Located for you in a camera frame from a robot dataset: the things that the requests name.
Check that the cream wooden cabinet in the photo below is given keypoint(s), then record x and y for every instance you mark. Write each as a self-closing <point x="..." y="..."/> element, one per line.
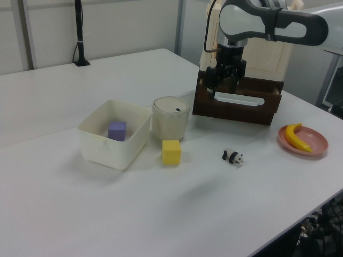
<point x="257" y="51"/>

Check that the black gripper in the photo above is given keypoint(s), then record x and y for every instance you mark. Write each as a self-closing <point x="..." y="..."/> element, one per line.
<point x="231" y="57"/>

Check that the dark brown drawer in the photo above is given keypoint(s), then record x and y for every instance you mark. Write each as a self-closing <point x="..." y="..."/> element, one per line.
<point x="235" y="104"/>

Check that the yellow toy banana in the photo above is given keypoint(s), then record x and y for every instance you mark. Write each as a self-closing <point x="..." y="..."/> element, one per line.
<point x="294" y="137"/>

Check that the toy panda figure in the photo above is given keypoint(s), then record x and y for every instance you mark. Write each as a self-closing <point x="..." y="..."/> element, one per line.
<point x="232" y="156"/>

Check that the purple foam cube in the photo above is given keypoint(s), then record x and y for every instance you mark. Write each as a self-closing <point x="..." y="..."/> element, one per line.
<point x="117" y="130"/>

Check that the white plastic bin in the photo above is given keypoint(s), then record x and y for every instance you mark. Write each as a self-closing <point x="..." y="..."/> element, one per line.
<point x="113" y="134"/>

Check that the yellow foam cube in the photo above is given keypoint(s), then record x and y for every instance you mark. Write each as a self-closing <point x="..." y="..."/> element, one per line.
<point x="171" y="152"/>

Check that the pink plate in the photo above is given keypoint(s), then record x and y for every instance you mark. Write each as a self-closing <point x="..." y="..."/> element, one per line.
<point x="308" y="142"/>

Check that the black camera stand pole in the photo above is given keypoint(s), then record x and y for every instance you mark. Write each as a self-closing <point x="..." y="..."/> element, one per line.
<point x="79" y="32"/>

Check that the cream lidded trash can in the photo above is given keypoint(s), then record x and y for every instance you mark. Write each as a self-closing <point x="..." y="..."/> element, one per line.
<point x="170" y="117"/>

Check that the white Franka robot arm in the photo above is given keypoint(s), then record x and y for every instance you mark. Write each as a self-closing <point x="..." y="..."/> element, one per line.
<point x="241" y="16"/>

